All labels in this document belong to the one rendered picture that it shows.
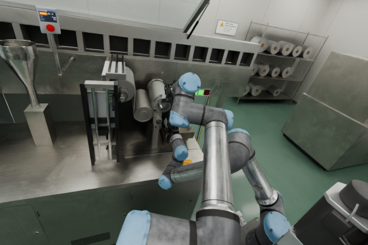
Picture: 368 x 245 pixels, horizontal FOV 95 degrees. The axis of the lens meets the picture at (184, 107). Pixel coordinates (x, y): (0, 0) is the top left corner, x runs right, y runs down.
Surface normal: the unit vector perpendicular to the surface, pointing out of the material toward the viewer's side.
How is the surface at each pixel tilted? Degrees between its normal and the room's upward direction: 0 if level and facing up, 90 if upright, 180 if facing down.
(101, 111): 90
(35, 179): 0
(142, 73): 90
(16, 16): 90
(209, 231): 16
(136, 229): 3
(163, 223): 22
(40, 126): 90
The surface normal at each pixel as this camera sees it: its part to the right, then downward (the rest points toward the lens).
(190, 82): 0.33, -0.14
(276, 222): 0.13, -0.79
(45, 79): 0.29, 0.53
